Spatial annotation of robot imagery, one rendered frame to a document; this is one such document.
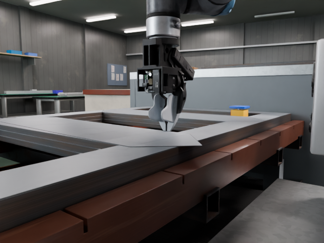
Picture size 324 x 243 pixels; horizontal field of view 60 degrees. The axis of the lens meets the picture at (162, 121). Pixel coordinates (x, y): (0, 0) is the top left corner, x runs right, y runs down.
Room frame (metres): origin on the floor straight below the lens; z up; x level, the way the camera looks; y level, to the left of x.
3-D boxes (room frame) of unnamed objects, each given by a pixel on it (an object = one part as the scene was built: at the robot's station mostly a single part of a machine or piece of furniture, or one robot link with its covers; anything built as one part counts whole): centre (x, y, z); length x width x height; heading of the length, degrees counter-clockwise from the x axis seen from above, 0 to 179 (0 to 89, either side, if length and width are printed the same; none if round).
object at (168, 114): (0.63, -0.01, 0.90); 0.06 x 0.03 x 0.09; 143
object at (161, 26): (0.64, -0.01, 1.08); 0.08 x 0.08 x 0.05
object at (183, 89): (0.64, -0.03, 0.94); 0.05 x 0.02 x 0.09; 53
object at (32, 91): (8.39, 3.78, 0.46); 2.55 x 1.01 x 0.92; 151
